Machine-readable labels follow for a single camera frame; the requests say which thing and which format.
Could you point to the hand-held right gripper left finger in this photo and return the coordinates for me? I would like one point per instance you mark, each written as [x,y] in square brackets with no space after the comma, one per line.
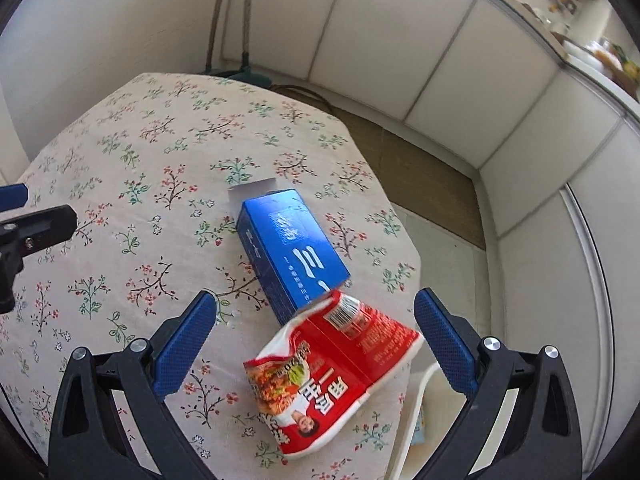
[185,345]

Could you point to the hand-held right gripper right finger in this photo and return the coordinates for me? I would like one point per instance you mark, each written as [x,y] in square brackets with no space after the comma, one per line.
[445,340]

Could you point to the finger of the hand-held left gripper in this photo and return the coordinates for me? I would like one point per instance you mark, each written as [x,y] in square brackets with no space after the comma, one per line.
[40,227]
[12,196]

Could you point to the white plastic bin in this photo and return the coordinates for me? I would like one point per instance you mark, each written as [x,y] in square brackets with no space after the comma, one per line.
[435,410]

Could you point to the red noodle packet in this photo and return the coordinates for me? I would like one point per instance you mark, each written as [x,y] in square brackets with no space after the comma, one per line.
[345,360]

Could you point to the floral tablecloth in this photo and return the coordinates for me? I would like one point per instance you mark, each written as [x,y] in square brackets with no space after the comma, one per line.
[150,160]

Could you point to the blue cardboard box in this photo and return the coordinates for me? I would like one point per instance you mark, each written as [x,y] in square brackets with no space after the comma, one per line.
[290,245]

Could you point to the brown floor mat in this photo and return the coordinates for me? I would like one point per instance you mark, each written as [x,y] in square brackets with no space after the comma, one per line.
[420,175]

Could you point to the green mop head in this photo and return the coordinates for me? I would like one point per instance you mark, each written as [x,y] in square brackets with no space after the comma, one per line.
[250,77]

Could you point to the white base cabinets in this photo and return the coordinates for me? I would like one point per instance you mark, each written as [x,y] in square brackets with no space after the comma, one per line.
[380,35]

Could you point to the countertop clutter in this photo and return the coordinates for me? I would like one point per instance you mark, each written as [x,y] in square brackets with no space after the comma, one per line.
[607,52]

